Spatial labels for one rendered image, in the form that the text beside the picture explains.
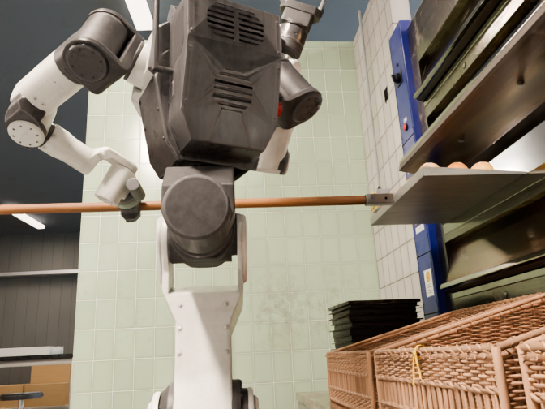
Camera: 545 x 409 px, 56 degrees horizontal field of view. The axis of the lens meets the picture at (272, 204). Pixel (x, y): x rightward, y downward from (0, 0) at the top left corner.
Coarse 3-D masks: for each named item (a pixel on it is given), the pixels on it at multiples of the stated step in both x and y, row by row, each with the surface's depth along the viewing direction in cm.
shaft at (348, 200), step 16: (0, 208) 153; (16, 208) 153; (32, 208) 154; (48, 208) 154; (64, 208) 154; (80, 208) 155; (96, 208) 155; (112, 208) 156; (144, 208) 157; (160, 208) 157; (240, 208) 160
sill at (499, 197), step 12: (540, 168) 134; (516, 180) 145; (528, 180) 140; (540, 180) 135; (504, 192) 151; (516, 192) 146; (480, 204) 166; (492, 204) 158; (468, 216) 174; (444, 228) 193
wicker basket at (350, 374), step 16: (496, 304) 151; (432, 320) 179; (448, 320) 180; (384, 336) 177; (400, 336) 177; (336, 352) 156; (352, 352) 137; (368, 352) 122; (336, 368) 159; (352, 368) 138; (368, 368) 121; (336, 384) 160; (352, 384) 139; (368, 384) 123; (336, 400) 159; (352, 400) 139; (368, 400) 123
